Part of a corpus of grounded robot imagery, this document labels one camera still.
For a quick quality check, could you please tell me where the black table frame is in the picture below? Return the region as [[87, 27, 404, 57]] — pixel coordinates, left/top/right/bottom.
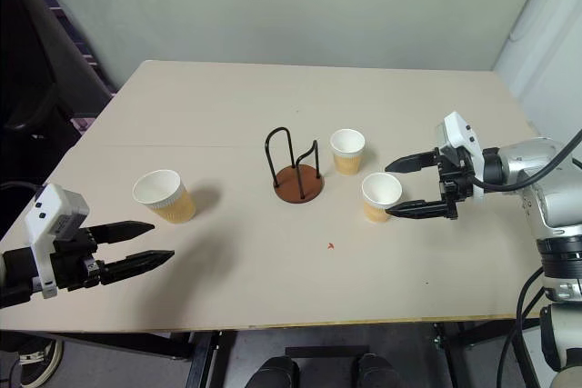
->
[[45, 314, 542, 388]]

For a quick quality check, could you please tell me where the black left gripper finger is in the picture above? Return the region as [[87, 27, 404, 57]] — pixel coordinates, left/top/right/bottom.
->
[[93, 249, 176, 285], [86, 221, 156, 244]]

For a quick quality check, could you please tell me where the black office chair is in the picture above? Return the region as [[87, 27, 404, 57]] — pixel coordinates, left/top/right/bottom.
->
[[0, 0, 115, 153]]

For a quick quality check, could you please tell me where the black floor base plate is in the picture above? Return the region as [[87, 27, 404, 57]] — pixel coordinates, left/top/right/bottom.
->
[[285, 344, 370, 359]]

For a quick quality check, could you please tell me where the brown cup holder stand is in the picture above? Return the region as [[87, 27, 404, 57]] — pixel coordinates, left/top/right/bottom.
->
[[262, 126, 326, 204]]

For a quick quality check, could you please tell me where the dark rounded robot foot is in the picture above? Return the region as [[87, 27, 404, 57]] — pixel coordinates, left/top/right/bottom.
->
[[356, 353, 407, 388], [245, 357, 301, 388]]

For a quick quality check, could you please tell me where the brown paper cup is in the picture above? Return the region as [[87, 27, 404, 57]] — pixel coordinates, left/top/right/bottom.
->
[[329, 128, 367, 176], [132, 169, 197, 225], [361, 173, 404, 224]]

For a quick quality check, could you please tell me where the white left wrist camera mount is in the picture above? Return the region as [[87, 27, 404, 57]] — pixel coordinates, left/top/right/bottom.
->
[[24, 183, 91, 300]]

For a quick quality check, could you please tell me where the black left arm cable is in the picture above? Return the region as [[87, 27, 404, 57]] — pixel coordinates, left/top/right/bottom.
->
[[0, 181, 45, 194]]

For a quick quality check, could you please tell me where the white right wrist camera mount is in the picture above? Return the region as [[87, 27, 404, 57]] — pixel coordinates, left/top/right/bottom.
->
[[436, 111, 486, 201]]

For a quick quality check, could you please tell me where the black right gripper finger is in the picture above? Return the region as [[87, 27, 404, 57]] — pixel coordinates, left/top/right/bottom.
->
[[385, 150, 441, 174], [385, 199, 451, 221]]

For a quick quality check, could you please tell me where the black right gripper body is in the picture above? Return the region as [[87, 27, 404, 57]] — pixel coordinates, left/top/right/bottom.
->
[[434, 145, 477, 221]]

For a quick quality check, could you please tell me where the black white sneaker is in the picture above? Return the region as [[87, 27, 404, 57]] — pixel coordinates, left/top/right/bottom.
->
[[17, 340, 65, 387]]

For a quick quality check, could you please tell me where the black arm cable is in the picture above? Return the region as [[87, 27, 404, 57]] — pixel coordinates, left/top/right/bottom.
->
[[0, 181, 45, 194], [470, 126, 582, 193]]

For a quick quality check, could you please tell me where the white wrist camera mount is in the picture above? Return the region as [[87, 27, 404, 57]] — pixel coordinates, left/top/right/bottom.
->
[[436, 111, 486, 201], [24, 183, 91, 300]]

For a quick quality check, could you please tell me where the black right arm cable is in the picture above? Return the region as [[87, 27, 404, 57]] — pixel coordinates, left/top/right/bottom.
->
[[470, 126, 582, 193]]

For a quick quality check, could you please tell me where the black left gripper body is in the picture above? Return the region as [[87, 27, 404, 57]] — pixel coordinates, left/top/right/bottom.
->
[[49, 226, 105, 293]]

